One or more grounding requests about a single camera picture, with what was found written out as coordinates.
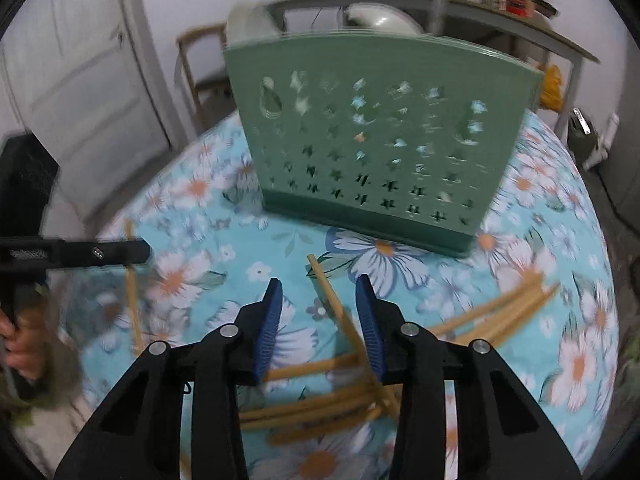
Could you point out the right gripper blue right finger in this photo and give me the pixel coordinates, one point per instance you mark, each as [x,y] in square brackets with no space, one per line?
[367,308]

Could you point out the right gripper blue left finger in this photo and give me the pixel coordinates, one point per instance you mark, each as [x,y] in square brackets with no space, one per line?
[269,317]

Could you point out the wooden chopstick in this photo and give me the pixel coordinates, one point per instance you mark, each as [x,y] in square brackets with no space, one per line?
[133,309]
[319,408]
[311,368]
[527,283]
[345,324]
[507,320]

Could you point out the green plastic utensil holder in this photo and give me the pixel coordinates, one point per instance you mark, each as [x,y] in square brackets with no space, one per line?
[399,137]

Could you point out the metal spoon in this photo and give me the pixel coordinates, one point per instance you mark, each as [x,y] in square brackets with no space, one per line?
[438,15]

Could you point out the person's left hand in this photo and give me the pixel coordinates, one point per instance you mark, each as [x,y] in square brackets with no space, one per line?
[27,341]

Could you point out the white panel door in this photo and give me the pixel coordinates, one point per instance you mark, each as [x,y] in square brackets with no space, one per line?
[76,84]

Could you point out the floral blue tablecloth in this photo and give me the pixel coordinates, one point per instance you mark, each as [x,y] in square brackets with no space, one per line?
[215,250]

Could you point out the wooden chair black seat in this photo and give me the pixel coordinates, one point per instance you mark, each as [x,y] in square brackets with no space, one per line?
[200,66]

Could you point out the yellow plastic bag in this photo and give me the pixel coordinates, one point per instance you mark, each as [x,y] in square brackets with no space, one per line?
[551,95]

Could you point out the grey metal desk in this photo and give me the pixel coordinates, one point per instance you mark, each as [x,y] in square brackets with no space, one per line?
[512,25]

